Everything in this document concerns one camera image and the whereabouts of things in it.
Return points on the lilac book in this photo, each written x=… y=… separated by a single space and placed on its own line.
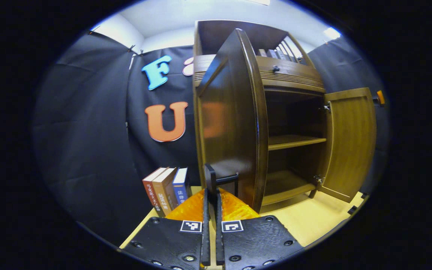
x=272 y=54

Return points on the red book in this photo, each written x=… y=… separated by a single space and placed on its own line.
x=150 y=193

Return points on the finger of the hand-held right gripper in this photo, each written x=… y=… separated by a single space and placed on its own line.
x=380 y=97

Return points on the small ceiling light panel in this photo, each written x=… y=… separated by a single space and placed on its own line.
x=331 y=33

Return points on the wooden double-door shoe cabinet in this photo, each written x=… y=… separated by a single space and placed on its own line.
x=294 y=116

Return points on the wooden inner cabinet shelf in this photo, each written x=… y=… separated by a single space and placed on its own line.
x=291 y=140

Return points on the brown book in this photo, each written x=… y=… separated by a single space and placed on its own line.
x=162 y=191

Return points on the black backdrop cloth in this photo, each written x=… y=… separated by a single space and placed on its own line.
x=88 y=131

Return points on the blue book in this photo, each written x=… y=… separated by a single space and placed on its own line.
x=180 y=187

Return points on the wooden cabinet door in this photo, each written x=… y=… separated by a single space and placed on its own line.
x=351 y=142
x=231 y=112

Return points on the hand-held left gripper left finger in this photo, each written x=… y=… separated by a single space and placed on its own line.
x=206 y=232

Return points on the wooden cabinet drawer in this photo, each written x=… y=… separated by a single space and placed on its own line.
x=294 y=75

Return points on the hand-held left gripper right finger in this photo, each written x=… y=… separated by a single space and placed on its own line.
x=219 y=240

